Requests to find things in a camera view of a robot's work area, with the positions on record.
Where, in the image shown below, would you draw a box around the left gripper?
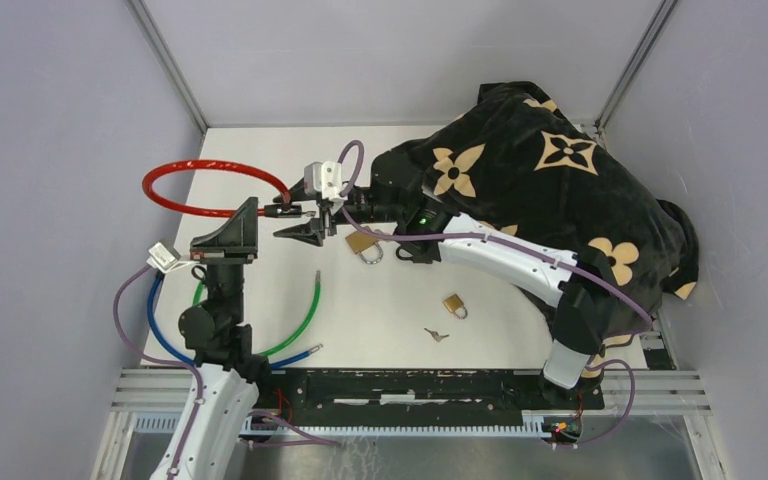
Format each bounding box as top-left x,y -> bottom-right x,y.
190,196 -> 258,325

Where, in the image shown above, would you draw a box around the large brass padlock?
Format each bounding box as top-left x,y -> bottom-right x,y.
345,231 -> 384,265

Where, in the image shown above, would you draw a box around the red cable lock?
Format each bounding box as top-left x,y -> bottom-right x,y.
141,159 -> 314,218

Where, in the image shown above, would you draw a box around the small brass padlock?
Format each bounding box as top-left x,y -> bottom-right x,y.
442,294 -> 468,320

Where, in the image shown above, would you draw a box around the small padlock keys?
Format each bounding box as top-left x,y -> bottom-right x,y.
424,328 -> 450,343

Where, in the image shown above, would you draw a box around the black padlock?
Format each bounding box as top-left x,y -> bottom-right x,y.
395,244 -> 439,264

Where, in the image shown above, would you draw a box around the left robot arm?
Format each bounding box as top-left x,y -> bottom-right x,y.
152,197 -> 275,479

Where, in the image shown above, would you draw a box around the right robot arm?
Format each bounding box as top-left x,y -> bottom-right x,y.
264,153 -> 652,408

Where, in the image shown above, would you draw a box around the black floral blanket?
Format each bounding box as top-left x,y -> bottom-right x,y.
370,81 -> 700,333

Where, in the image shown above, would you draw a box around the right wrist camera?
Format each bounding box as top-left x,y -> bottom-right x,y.
303,161 -> 345,202

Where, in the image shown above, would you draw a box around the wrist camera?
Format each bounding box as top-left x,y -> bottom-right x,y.
303,161 -> 345,202
146,241 -> 195,275

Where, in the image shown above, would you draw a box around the green cable lock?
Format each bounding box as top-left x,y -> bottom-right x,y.
192,270 -> 322,356

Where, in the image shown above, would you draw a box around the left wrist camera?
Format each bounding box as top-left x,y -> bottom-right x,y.
146,241 -> 195,275

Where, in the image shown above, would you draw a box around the blue cable lock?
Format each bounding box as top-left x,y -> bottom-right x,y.
146,274 -> 323,370

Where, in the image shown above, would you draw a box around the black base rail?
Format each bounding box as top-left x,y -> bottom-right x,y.
255,367 -> 605,428

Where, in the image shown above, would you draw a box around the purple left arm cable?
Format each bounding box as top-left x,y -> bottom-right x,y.
112,264 -> 340,480

